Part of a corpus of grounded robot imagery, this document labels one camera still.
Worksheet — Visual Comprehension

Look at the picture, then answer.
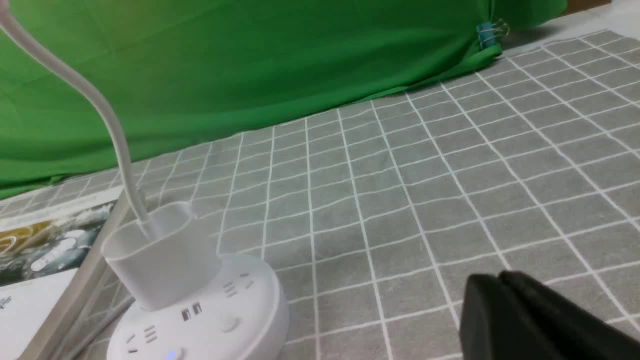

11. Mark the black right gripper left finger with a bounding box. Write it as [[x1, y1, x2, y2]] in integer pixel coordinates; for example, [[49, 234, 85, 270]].
[[459, 275, 556, 360]]

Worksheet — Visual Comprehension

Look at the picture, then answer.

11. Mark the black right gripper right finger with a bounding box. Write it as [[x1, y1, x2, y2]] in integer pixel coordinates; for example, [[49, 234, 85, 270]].
[[499, 271, 640, 360]]

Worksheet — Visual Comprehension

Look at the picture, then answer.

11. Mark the white desk lamp with base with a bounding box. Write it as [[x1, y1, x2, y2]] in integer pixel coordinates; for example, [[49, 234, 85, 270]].
[[1, 0, 290, 360]]

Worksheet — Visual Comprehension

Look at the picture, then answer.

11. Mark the grey checked tablecloth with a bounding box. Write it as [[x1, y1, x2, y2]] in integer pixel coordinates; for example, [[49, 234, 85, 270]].
[[0, 29, 640, 360]]

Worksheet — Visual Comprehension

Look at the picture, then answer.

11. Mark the blue binder clip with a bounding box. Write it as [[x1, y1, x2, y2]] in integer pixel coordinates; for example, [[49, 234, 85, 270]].
[[476, 19, 510, 50]]

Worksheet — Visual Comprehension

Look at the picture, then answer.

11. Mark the green backdrop cloth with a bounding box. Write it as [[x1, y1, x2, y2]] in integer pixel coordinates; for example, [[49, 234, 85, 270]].
[[0, 0, 568, 200]]

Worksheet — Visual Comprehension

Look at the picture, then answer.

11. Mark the white top book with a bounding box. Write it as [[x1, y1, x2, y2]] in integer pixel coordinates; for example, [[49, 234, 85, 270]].
[[0, 196, 128, 360]]

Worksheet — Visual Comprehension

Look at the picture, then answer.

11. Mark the white lamp power cable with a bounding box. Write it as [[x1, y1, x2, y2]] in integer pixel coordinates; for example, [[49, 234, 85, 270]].
[[51, 296, 136, 360]]

